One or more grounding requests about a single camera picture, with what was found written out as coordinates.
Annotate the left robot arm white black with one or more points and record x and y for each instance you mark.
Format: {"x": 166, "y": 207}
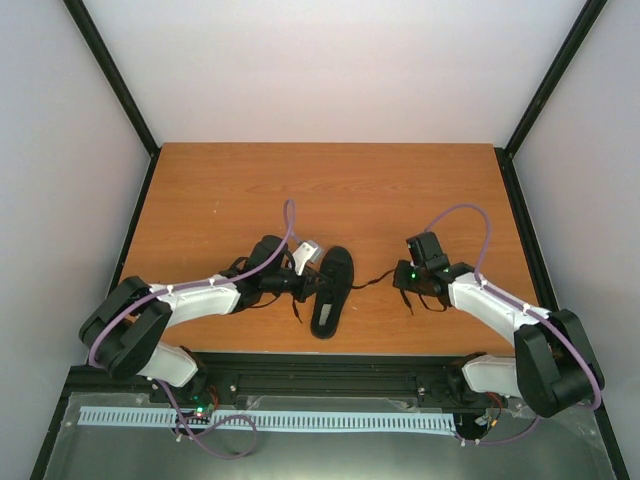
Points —
{"x": 124, "y": 333}

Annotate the black aluminium frame base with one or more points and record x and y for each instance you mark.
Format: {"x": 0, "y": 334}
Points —
{"x": 324, "y": 376}

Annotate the right black frame post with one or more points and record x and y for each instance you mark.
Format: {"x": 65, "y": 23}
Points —
{"x": 574, "y": 39}

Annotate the right wiring connector bundle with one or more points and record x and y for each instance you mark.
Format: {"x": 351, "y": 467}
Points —
{"x": 490, "y": 418}

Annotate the left controller board with leds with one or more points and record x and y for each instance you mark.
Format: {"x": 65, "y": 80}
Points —
{"x": 198, "y": 407}

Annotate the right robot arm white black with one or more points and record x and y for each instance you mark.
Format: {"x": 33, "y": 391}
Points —
{"x": 553, "y": 366}

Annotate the left black frame post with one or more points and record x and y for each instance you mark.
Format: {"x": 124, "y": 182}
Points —
{"x": 112, "y": 74}

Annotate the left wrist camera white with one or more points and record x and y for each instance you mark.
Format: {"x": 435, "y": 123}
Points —
{"x": 307, "y": 252}

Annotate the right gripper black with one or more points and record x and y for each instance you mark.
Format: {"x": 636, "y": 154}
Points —
{"x": 401, "y": 278}

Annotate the black canvas shoe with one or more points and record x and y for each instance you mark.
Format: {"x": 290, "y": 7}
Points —
{"x": 337, "y": 267}

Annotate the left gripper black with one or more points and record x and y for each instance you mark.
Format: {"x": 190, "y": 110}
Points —
{"x": 309, "y": 286}

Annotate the light blue cable duct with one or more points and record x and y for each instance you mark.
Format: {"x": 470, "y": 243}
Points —
{"x": 282, "y": 421}

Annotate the black frame post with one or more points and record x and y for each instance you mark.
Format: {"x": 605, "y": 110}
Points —
{"x": 574, "y": 39}
{"x": 112, "y": 74}

